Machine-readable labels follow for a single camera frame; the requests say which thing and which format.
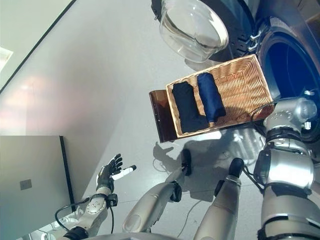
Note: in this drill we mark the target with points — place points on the robot left silver leg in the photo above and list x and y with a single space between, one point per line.
152 200

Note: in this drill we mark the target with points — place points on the robot right silver arm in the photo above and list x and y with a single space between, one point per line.
285 175

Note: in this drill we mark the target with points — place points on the robot silver leg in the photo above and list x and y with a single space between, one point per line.
152 200
220 205

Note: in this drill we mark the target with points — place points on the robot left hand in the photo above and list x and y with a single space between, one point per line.
105 177

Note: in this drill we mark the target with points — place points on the rectangular wicker basket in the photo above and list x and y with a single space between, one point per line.
245 87

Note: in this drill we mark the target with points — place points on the round glass washing machine door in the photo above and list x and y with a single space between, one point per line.
192 27

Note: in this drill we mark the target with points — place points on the robot left silver arm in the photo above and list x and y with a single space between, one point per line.
92 210

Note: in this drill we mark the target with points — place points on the robot right silver leg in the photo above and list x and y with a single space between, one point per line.
220 205

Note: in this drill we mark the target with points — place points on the robot grey torso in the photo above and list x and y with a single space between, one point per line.
130 237

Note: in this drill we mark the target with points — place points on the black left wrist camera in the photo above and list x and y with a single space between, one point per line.
113 200

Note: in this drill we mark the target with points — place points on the large black garment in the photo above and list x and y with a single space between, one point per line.
187 107

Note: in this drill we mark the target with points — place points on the grey front-load washing machine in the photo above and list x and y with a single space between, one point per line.
287 50

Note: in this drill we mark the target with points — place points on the blue garment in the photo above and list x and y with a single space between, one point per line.
211 97

